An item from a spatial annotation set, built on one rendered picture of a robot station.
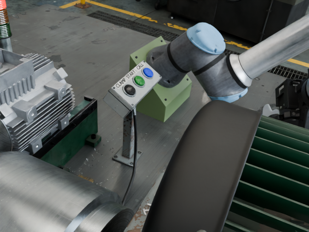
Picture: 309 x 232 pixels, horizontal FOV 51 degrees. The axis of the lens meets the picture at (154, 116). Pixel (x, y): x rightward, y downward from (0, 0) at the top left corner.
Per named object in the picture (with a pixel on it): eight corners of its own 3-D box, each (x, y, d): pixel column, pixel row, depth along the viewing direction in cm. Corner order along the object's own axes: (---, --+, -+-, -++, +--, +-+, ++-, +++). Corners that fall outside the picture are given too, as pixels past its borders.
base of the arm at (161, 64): (161, 43, 120) (180, 29, 113) (184, 78, 122) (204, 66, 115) (139, 57, 109) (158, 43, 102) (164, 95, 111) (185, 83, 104)
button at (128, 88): (128, 100, 78) (132, 95, 77) (119, 91, 78) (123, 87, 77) (134, 94, 80) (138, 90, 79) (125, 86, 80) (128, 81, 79)
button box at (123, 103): (123, 119, 79) (134, 107, 76) (101, 99, 79) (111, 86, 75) (153, 88, 92) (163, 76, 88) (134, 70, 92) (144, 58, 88)
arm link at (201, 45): (180, 34, 112) (210, 12, 103) (202, 66, 114) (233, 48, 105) (163, 46, 103) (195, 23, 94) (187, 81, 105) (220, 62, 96)
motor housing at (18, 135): (24, 175, 73) (8, 105, 62) (-38, 146, 79) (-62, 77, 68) (77, 127, 88) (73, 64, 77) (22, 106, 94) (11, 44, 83)
